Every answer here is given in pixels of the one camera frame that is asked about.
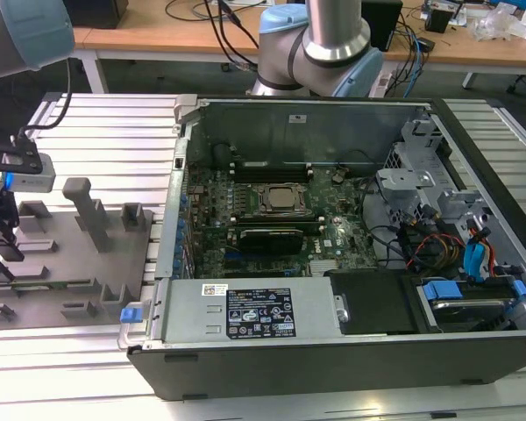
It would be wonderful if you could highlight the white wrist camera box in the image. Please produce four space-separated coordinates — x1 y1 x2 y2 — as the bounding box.
0 135 57 194

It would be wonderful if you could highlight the silver hard disk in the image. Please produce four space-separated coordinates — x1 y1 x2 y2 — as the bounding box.
431 299 508 331

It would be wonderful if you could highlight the silver CPU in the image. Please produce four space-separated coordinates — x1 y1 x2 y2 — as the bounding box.
266 187 303 210

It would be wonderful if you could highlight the blue disk carrier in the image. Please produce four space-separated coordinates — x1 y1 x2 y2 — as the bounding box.
418 280 526 332

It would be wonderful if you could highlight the clear plastic bag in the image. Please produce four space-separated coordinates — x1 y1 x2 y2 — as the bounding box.
472 2 526 44

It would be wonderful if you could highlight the grey parts rack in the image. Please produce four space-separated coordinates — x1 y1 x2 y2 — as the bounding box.
0 176 155 331

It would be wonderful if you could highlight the silver finned heatsink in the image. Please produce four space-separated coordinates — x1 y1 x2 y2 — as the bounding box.
309 259 341 277

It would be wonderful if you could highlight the green motherboard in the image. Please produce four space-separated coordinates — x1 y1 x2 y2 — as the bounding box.
181 161 378 280

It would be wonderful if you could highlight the black plastic shroud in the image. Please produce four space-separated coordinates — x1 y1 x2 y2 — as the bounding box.
323 269 422 337

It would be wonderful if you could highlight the black tower box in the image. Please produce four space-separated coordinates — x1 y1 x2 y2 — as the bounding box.
361 0 404 53

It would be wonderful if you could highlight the black graphics card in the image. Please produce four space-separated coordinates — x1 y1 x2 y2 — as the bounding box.
238 225 306 255

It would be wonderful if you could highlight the white power strip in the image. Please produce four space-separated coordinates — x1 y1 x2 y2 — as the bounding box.
373 70 395 96

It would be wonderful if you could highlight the green RAM stick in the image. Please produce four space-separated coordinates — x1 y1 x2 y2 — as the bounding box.
9 282 94 291

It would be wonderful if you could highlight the metal socket cover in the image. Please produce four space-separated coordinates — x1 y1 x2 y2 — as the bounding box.
253 182 315 215

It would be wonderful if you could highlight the wooden desk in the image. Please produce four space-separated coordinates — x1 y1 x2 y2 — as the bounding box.
69 0 526 94

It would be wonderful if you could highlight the silver power supply handle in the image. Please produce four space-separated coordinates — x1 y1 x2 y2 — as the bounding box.
117 300 155 352

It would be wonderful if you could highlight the blue flat data cable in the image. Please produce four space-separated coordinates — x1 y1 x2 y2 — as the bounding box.
463 239 488 284

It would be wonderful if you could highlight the black camera cable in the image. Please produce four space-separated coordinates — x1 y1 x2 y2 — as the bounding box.
21 56 74 132

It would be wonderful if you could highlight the silver metal drive cage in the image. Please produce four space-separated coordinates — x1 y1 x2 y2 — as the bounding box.
374 117 499 264

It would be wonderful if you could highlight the grey plastic case latch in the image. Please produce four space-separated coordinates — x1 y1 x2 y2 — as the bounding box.
174 93 199 128

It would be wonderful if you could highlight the black RAM slot bank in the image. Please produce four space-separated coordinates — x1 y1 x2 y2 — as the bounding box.
229 212 328 236
229 160 315 184

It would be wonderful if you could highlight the coloured power wire bundle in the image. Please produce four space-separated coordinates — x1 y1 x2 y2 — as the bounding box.
398 218 466 275

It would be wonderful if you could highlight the black open PC case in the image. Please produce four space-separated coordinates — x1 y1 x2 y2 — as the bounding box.
125 93 526 403

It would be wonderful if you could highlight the small black box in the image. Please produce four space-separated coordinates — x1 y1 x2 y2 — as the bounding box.
423 7 456 32

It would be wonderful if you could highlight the silver power supply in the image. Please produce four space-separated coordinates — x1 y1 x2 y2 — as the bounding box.
160 276 350 347

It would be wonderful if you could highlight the large black box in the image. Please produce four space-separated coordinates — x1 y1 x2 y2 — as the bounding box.
63 0 131 31

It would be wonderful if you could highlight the black installed RAM stick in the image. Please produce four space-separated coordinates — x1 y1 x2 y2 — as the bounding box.
235 213 317 222

